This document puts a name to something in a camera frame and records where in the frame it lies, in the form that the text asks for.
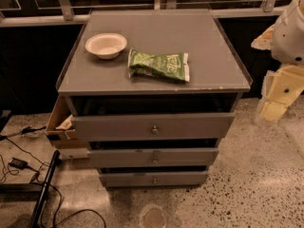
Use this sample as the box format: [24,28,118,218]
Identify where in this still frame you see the grey middle drawer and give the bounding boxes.
[87,148,219,168]

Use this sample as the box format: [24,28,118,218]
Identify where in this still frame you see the grey bottom drawer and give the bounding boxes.
[100,171,208,188]

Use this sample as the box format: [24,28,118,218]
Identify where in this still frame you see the grey drawer cabinet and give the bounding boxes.
[57,9,252,177]

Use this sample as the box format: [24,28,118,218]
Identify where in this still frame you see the black power adapter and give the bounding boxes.
[9,158,28,170]

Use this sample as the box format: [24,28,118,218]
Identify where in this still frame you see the black cable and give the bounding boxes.
[0,125,107,228]

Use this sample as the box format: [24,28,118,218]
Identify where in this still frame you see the black metal bar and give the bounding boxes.
[28,150,60,228]

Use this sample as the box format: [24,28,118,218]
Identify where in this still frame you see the cardboard box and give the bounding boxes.
[46,96,86,149]

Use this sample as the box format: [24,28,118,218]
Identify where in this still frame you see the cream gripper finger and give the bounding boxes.
[259,101,287,122]

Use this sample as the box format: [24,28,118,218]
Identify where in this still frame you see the white paper bowl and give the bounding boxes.
[85,33,127,60]

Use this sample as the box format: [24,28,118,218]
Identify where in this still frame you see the metal window railing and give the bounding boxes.
[0,0,292,28]

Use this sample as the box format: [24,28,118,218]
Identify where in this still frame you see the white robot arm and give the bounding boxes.
[251,0,304,122]

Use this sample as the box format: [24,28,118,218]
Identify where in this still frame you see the green chip bag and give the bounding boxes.
[128,49,190,82]

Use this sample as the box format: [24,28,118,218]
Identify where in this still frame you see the grey drawer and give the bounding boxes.
[71,113,235,142]
[87,148,219,168]
[100,171,208,188]

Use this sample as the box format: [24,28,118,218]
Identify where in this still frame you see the grey top drawer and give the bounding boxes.
[71,113,235,142]

